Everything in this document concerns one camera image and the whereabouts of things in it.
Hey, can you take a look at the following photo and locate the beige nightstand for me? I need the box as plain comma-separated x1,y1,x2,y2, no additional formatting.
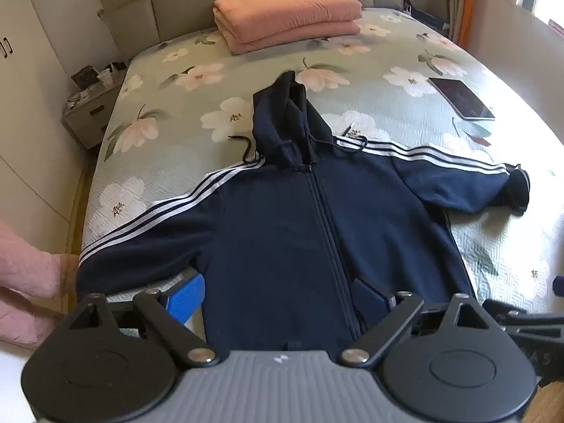
62,83,122,149

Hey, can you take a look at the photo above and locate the folded pink blanket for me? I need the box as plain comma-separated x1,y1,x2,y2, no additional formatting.
213,0,363,56

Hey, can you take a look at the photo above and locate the cream wardrobe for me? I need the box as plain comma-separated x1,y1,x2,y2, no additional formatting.
0,0,128,256

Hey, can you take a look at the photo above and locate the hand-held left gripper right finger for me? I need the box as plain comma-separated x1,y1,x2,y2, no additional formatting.
339,276,501,368

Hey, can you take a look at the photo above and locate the bed with floral quilt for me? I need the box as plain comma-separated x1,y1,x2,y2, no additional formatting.
77,6,564,318

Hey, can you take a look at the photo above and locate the orange and beige curtain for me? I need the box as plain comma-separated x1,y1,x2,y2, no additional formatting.
448,0,482,50

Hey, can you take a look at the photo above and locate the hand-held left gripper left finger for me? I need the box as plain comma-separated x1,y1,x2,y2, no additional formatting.
57,273,219,368

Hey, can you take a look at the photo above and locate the grey tablet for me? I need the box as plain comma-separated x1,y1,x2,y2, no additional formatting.
428,76,496,121

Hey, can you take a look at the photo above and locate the person's pink fleece clothing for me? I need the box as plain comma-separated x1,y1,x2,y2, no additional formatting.
0,218,81,347

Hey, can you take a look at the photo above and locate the navy striped hooded jacket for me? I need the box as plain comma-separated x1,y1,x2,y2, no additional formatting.
76,70,531,354

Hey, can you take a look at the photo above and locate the dark patterned box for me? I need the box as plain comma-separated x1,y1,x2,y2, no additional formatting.
71,66,98,91

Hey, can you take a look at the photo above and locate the dark bag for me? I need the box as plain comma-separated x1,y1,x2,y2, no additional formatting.
403,0,448,30

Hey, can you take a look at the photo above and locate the beige padded headboard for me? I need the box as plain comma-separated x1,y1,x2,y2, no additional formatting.
92,0,385,65

